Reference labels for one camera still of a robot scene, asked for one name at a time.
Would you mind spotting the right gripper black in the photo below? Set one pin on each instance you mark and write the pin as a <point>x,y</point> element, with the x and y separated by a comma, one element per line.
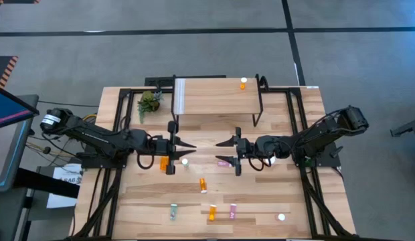
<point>241,149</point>

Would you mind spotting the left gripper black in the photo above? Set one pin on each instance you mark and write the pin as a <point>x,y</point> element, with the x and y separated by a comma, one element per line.
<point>171,147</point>

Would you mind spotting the green pill bottle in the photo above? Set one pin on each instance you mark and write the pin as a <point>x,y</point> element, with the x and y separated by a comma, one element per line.
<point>184,162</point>

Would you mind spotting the small orange pill bottle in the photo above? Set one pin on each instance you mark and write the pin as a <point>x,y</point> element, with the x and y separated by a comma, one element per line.
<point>203,184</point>
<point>243,86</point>
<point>212,213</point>

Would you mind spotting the green bottle with red capsules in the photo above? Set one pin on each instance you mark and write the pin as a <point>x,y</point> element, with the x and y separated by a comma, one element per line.
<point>173,211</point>

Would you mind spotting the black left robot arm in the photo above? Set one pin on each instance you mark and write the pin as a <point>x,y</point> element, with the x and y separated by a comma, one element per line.
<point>93,135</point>

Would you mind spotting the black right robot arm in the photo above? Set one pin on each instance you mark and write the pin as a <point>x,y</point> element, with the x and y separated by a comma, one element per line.
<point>314,135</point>

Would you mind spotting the wooden shelf black metal legs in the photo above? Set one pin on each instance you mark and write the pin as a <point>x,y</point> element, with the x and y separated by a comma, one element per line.
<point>214,97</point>

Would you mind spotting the potted green succulent plant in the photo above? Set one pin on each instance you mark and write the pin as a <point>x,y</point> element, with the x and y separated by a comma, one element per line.
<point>149,102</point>

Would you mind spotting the white label sticker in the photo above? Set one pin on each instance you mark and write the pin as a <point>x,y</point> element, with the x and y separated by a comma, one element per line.
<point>312,87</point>

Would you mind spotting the white paper sheet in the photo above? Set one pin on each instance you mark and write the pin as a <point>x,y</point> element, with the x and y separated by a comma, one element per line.
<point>63,201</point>

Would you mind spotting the dark grey side cart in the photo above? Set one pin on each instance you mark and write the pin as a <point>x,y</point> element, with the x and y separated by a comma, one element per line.
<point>43,182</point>

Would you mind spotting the black office chair base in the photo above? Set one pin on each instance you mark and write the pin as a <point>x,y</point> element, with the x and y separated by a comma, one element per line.
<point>406,129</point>

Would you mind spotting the monitor with blue screen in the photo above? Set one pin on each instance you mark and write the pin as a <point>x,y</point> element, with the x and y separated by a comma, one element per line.
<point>6,107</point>

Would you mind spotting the black mat hazard stripes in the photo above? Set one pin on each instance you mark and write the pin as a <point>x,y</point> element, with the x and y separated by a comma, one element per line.
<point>1,68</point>

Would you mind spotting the black aluminium table frame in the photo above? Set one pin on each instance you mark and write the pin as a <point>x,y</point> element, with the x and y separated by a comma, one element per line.
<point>124,100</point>

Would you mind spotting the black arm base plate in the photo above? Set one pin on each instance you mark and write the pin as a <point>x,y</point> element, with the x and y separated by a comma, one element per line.
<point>93,163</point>
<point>328,160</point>

